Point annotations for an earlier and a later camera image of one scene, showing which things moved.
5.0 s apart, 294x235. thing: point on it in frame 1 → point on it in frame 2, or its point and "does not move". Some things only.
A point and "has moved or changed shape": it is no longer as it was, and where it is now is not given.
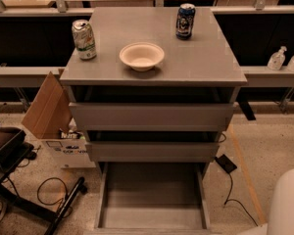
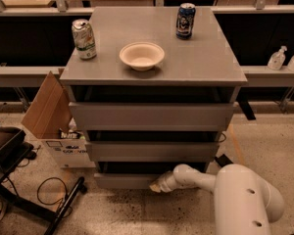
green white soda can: (84, 39) does not move
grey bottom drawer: (152, 198) has moved or changed shape
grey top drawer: (154, 116) does not move
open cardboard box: (48, 118) does not move
